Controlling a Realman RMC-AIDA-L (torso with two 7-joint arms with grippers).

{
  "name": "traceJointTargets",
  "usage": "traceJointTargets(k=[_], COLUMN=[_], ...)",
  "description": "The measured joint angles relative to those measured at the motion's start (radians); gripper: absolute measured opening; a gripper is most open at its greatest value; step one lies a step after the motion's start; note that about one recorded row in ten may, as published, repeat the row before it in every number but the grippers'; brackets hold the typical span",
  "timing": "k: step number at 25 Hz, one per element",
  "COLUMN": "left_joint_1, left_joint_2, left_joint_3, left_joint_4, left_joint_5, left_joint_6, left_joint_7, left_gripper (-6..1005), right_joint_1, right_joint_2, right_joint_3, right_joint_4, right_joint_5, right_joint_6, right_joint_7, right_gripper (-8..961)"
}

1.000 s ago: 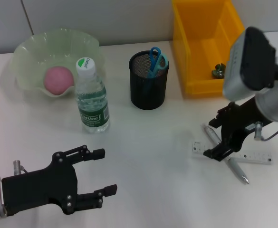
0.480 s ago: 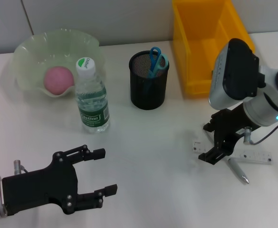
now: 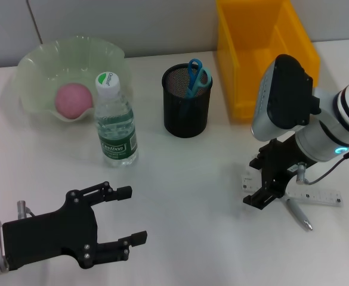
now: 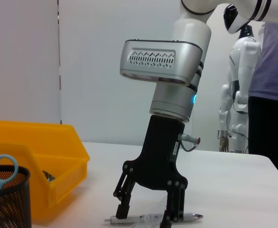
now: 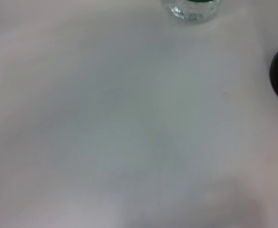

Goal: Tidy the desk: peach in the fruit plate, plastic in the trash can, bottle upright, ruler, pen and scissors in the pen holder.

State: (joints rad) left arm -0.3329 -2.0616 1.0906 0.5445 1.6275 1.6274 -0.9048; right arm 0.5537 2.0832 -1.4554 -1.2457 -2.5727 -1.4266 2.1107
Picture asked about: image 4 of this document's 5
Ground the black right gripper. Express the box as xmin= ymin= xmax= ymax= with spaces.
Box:
xmin=113 ymin=115 xmax=189 ymax=228

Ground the silver ballpoint pen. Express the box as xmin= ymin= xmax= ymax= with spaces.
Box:
xmin=104 ymin=212 xmax=204 ymax=225

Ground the black mesh pen holder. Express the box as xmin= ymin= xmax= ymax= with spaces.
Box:
xmin=0 ymin=165 xmax=32 ymax=228

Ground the yellow plastic bin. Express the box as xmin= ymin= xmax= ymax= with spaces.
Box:
xmin=0 ymin=120 xmax=91 ymax=225

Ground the white humanoid robot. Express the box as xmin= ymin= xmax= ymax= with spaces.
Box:
xmin=218 ymin=3 xmax=263 ymax=154

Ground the person in purple shirt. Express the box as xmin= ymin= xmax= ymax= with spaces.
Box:
xmin=247 ymin=21 xmax=278 ymax=188

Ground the right arm cable with connector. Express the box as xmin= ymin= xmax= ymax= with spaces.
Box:
xmin=178 ymin=133 xmax=201 ymax=152

